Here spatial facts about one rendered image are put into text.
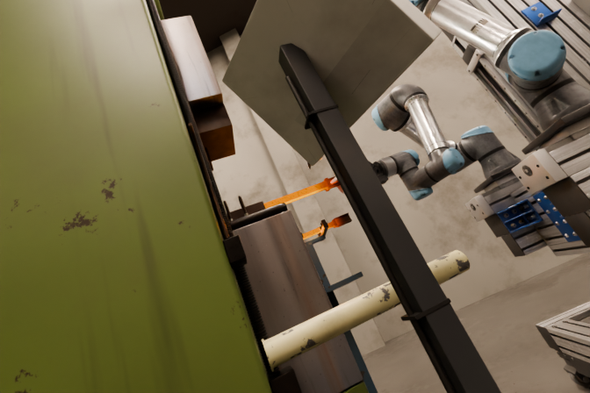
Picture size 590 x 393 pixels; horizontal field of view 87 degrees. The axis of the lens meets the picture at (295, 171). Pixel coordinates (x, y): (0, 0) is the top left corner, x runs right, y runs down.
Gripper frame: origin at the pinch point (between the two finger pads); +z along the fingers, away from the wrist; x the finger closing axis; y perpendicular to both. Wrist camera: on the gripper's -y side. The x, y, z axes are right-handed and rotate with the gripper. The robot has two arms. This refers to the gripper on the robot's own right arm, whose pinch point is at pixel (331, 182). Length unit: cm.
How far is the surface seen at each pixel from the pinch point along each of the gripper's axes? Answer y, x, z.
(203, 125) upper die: -29.4, -12.2, 36.4
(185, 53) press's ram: -57, -17, 34
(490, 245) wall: 61, 217, -223
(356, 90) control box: 5, -59, 12
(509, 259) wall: 81, 214, -231
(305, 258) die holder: 22.9, -16.0, 23.6
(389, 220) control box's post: 28, -60, 20
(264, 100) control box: -7, -47, 25
